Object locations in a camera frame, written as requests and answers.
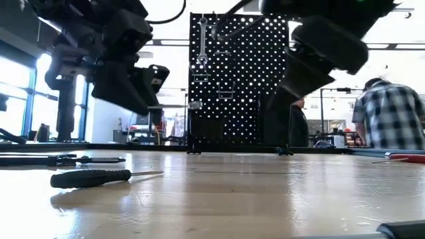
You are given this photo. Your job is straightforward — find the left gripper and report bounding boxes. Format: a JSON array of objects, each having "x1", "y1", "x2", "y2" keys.
[{"x1": 91, "y1": 9, "x2": 171, "y2": 116}]

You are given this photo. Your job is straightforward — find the small black-handled screwdriver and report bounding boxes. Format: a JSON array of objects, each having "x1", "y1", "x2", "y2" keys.
[{"x1": 50, "y1": 169, "x2": 165, "y2": 189}]

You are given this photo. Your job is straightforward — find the large silver wrench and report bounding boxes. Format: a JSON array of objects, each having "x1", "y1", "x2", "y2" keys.
[{"x1": 197, "y1": 17, "x2": 210, "y2": 66}]

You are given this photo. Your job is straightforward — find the red-handled screwdriver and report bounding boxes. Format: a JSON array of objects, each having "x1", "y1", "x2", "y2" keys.
[{"x1": 371, "y1": 151, "x2": 425, "y2": 165}]

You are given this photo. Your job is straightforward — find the person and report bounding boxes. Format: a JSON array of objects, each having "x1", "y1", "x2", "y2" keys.
[
  {"x1": 351, "y1": 77, "x2": 425, "y2": 151},
  {"x1": 290, "y1": 97, "x2": 310, "y2": 147}
]

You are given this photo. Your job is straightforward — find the dark building column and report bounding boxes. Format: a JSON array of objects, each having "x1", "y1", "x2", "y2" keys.
[{"x1": 56, "y1": 88, "x2": 78, "y2": 143}]

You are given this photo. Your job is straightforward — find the black pegboard bin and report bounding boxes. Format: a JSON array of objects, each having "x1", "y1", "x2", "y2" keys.
[{"x1": 260, "y1": 93, "x2": 292, "y2": 147}]

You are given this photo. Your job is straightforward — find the black perforated pegboard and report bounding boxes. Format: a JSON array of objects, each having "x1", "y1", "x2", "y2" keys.
[{"x1": 189, "y1": 12, "x2": 290, "y2": 154}]

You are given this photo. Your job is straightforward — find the brown bag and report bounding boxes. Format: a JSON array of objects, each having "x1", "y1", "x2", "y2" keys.
[{"x1": 36, "y1": 123, "x2": 50, "y2": 143}]

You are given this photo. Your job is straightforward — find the black tubular rig frame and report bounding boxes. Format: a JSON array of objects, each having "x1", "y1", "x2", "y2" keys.
[{"x1": 319, "y1": 86, "x2": 366, "y2": 134}]

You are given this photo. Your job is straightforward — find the black aluminium table frame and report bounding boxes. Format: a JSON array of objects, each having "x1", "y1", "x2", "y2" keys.
[{"x1": 0, "y1": 141, "x2": 425, "y2": 159}]

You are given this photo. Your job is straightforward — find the wire loop tool holder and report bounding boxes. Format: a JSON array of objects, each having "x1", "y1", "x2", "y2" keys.
[
  {"x1": 217, "y1": 81, "x2": 236, "y2": 100},
  {"x1": 191, "y1": 62, "x2": 211, "y2": 83}
]

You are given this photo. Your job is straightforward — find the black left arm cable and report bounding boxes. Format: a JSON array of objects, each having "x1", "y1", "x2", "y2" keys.
[{"x1": 145, "y1": 0, "x2": 187, "y2": 25}]

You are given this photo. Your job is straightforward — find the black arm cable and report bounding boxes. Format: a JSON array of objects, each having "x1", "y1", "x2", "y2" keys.
[
  {"x1": 145, "y1": 0, "x2": 187, "y2": 25},
  {"x1": 211, "y1": 0, "x2": 266, "y2": 41}
]

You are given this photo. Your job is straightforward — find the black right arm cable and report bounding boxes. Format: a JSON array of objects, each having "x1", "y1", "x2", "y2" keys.
[{"x1": 211, "y1": 0, "x2": 266, "y2": 41}]

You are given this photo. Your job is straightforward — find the black wire stripper pliers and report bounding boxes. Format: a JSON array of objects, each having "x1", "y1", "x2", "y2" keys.
[{"x1": 0, "y1": 153, "x2": 127, "y2": 167}]

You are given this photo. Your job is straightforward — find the long black-handled screwdriver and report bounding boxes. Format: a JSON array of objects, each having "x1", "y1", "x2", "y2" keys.
[{"x1": 292, "y1": 220, "x2": 425, "y2": 239}]

